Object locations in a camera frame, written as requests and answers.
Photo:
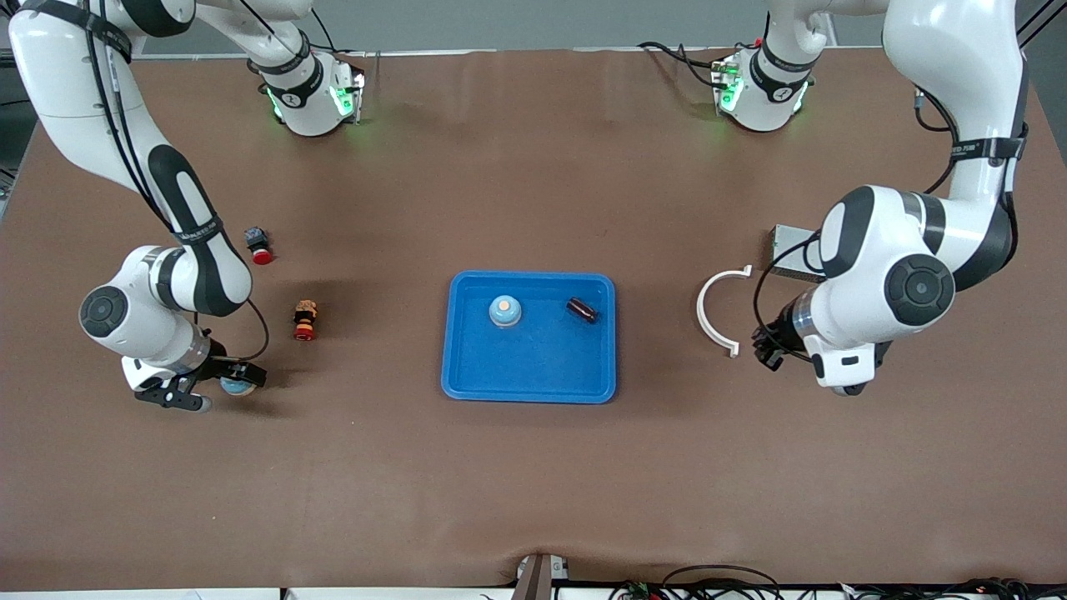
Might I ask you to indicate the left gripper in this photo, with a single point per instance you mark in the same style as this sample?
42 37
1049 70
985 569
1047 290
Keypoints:
776 332

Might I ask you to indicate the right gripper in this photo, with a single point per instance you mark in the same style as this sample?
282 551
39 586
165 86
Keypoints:
219 362

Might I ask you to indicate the blue bell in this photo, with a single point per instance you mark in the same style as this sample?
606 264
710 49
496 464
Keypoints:
237 388
505 311

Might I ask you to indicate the dark cylindrical electrolytic capacitor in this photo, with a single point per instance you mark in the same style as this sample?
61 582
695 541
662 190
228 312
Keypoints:
582 310

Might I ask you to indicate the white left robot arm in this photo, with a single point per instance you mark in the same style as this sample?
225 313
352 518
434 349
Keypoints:
950 50

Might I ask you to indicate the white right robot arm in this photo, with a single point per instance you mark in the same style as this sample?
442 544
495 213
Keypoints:
58 75

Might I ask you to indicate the blue plastic tray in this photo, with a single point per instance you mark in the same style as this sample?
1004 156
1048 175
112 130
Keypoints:
546 342

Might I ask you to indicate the grey metal box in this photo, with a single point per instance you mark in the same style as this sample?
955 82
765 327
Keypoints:
788 242

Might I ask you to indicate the red mushroom button black body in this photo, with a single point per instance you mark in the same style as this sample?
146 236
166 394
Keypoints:
261 250

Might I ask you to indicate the white table edge strip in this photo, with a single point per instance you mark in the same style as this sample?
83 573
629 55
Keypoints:
125 595

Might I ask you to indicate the brown table mat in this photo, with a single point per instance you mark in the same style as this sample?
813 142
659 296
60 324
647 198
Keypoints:
533 483

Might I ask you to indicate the small green red connector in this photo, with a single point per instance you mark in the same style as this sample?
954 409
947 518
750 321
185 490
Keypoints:
640 592

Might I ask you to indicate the red yellow push button switch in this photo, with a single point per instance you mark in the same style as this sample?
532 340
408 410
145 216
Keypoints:
306 321

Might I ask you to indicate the white curved plastic bracket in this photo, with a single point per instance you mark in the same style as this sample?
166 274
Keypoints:
700 310

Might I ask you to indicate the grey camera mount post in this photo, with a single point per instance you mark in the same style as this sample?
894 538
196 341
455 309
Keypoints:
533 579

